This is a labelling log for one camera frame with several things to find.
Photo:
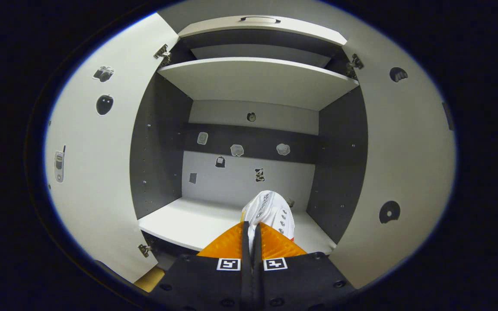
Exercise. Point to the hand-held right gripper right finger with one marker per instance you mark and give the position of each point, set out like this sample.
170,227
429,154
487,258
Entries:
256,276

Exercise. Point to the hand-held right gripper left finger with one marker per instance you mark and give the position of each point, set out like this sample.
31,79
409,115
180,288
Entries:
245,259

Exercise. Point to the white grey shoe cabinet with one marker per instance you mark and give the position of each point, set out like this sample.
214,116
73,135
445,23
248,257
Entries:
231,216

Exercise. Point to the white canvas shoe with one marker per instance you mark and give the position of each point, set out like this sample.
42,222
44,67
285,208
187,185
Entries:
270,211

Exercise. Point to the white cabinet door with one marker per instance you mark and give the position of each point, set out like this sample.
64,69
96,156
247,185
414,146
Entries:
404,151
93,172

